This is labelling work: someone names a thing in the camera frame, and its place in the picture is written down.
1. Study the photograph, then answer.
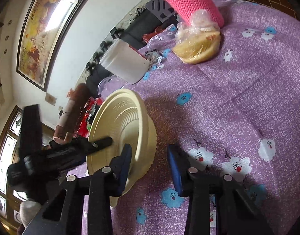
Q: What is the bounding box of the red dish far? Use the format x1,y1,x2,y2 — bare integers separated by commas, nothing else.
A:
74,95,103,138

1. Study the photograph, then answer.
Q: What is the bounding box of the brown armchair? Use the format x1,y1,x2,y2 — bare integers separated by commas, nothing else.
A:
53,83,92,144

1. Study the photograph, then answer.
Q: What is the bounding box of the wooden glass door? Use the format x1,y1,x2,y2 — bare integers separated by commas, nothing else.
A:
0,106,28,234

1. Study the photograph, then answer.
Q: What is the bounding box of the white plastic jar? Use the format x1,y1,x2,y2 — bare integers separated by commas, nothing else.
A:
100,39,149,84

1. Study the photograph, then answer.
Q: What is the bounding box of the purple floral tablecloth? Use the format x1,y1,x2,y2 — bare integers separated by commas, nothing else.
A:
111,0,300,234

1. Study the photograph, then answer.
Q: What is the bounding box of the framed horse painting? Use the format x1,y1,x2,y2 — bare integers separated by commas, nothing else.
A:
16,0,86,92

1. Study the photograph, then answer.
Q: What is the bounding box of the black leather sofa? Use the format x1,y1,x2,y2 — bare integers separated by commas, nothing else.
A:
86,0,178,98

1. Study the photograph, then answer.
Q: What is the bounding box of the bagged yellow bread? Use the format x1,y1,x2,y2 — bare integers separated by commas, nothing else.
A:
172,10,221,64

